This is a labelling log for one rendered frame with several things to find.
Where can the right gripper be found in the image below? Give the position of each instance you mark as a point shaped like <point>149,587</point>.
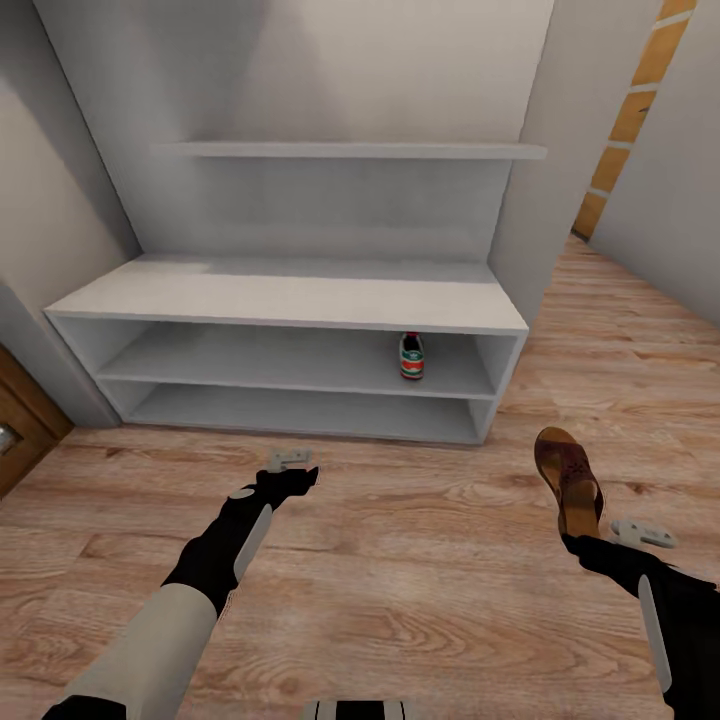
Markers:
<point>602,556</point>

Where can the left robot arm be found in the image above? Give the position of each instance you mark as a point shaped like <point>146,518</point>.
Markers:
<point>145,672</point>

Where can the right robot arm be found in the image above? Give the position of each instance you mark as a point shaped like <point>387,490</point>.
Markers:
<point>681,612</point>

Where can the sandal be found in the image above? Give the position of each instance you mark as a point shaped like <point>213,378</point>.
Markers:
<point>564,465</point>

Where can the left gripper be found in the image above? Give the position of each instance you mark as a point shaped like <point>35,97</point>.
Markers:
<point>292,482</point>

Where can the gym shoe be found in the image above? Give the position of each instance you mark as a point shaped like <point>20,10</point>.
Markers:
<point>411,354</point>

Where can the door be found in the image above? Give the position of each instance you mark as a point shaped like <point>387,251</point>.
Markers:
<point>673,20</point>
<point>31,425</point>

